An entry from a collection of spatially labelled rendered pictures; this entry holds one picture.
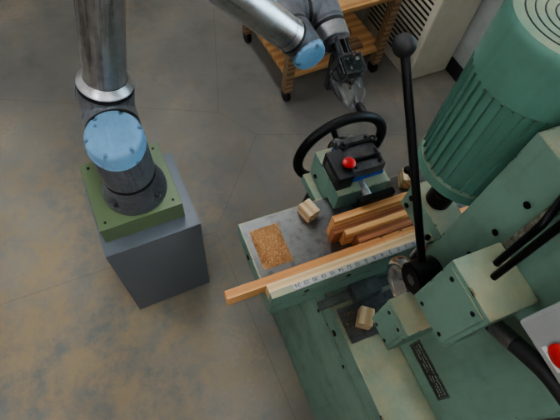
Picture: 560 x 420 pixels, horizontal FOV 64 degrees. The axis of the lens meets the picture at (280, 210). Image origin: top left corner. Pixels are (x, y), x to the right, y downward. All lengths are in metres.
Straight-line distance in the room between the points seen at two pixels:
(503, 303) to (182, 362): 1.42
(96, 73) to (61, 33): 1.74
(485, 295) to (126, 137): 0.91
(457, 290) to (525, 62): 0.29
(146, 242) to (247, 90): 1.33
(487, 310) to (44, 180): 2.04
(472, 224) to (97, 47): 0.91
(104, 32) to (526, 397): 1.09
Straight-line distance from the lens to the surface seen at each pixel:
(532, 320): 0.60
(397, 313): 0.82
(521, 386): 0.79
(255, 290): 0.94
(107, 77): 1.25
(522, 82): 0.63
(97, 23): 1.15
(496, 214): 0.73
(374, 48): 2.62
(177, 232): 1.43
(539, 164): 0.65
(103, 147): 1.21
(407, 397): 1.10
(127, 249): 1.43
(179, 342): 1.88
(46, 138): 2.48
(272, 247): 0.99
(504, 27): 0.63
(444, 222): 0.94
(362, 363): 1.08
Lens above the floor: 1.83
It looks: 61 degrees down
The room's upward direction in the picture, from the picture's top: 10 degrees clockwise
